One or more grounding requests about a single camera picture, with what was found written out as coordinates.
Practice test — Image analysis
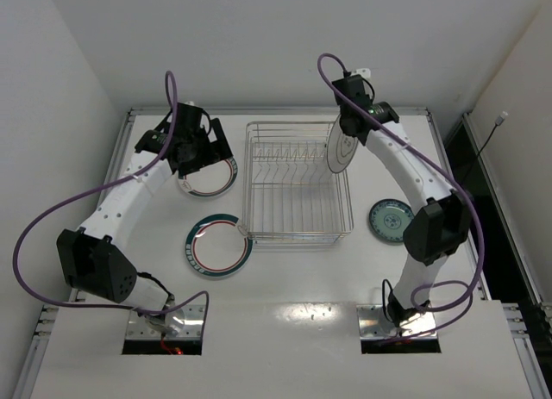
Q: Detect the white grey patterned plate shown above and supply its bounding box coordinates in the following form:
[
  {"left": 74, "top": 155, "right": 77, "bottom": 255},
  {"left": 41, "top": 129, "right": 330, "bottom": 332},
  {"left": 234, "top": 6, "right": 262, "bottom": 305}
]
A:
[{"left": 325, "top": 118, "right": 359, "bottom": 174}]

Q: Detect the green red rimmed plate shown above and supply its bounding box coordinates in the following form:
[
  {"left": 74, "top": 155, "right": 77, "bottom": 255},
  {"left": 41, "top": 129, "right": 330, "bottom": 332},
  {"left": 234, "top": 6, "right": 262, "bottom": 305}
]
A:
[
  {"left": 177, "top": 158, "right": 238, "bottom": 198},
  {"left": 184, "top": 214, "right": 254, "bottom": 279}
]

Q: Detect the green blue patterned plate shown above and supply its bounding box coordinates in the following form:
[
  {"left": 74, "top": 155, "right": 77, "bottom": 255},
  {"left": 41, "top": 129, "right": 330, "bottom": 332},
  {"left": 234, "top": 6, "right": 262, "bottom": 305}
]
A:
[{"left": 367, "top": 198, "right": 414, "bottom": 245}]

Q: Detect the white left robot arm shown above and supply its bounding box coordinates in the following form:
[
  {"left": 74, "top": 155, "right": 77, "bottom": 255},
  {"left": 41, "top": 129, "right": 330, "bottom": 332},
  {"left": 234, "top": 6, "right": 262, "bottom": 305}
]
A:
[{"left": 56, "top": 103, "right": 233, "bottom": 318}]

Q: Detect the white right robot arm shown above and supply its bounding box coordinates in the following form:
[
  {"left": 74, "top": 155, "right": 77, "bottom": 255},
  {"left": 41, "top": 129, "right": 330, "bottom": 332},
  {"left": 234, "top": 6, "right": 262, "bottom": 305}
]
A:
[{"left": 333, "top": 72, "right": 471, "bottom": 326}]

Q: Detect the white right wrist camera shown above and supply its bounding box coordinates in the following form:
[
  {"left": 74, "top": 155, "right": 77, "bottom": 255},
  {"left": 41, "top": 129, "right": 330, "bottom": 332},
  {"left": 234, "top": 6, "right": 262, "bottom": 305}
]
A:
[{"left": 351, "top": 68, "right": 372, "bottom": 80}]

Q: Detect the metal wire dish rack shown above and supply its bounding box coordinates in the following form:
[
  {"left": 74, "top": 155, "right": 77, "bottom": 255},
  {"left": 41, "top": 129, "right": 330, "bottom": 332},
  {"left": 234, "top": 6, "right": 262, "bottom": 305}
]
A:
[{"left": 241, "top": 122, "right": 354, "bottom": 246}]

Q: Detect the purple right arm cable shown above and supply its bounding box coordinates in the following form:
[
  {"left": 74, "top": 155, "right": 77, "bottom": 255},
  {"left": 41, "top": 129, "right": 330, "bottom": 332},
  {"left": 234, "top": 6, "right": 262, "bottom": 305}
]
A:
[{"left": 317, "top": 52, "right": 486, "bottom": 346}]

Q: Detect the hanging black usb cable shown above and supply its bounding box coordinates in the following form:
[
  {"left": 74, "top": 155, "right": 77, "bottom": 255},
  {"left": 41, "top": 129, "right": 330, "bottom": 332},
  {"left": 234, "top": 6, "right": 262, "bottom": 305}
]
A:
[{"left": 478, "top": 109, "right": 510, "bottom": 154}]

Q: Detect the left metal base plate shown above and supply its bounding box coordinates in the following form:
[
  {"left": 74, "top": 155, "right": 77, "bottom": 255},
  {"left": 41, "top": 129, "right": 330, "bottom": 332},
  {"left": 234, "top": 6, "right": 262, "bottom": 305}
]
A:
[{"left": 125, "top": 304, "right": 206, "bottom": 341}]

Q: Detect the metal base plate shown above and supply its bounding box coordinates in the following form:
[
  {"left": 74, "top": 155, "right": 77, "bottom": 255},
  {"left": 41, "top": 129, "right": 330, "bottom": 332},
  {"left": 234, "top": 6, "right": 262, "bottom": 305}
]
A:
[
  {"left": 125, "top": 304, "right": 206, "bottom": 341},
  {"left": 356, "top": 304, "right": 437, "bottom": 340}
]

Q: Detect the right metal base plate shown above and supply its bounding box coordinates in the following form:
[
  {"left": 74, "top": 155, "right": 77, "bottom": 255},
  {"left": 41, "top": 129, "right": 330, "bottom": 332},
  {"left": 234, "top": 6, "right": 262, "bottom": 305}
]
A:
[{"left": 356, "top": 304, "right": 437, "bottom": 340}]

